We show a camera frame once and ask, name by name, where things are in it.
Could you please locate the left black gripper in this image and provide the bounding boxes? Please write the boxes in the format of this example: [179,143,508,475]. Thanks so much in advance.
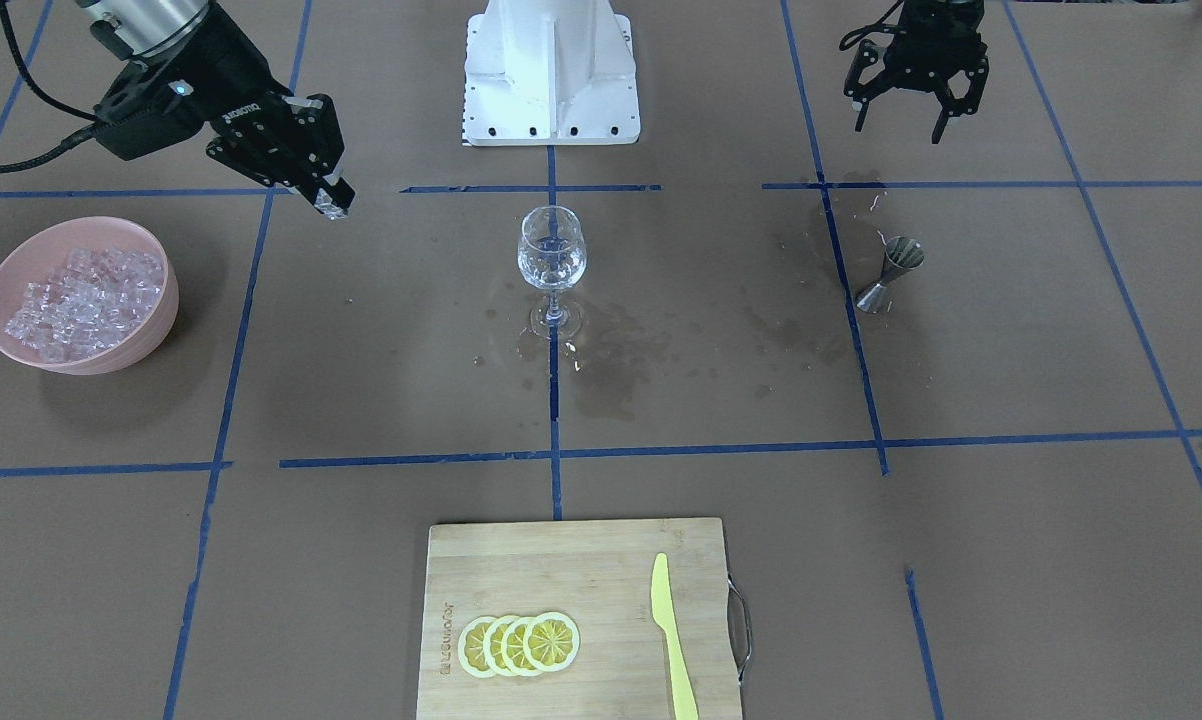
[843,1,989,143]

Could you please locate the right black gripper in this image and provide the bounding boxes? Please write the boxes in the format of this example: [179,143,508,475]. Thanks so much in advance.
[94,20,355,218]

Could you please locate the steel double jigger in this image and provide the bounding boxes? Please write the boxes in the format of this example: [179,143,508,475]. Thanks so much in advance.
[853,236,926,314]

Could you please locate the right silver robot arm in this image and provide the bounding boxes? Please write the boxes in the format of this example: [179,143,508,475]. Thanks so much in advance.
[81,1,355,220]

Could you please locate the clear wine glass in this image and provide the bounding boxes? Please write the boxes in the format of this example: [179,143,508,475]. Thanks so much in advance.
[517,206,587,340]

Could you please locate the clear ice cube pile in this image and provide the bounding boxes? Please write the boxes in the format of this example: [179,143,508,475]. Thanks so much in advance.
[2,246,173,364]

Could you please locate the pink ribbed bowl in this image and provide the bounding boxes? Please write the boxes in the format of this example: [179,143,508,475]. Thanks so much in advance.
[0,218,179,375]

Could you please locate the bamboo cutting board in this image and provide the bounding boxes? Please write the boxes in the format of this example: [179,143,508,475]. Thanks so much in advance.
[415,518,744,719]

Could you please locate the lemon slice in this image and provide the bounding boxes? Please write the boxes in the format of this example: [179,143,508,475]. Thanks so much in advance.
[522,611,581,673]
[499,615,542,676]
[459,615,499,679]
[482,615,520,676]

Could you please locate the yellow plastic knife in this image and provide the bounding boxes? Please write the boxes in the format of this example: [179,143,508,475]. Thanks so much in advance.
[648,552,700,719]

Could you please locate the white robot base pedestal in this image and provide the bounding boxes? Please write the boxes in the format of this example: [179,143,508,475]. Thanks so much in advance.
[462,1,642,147]

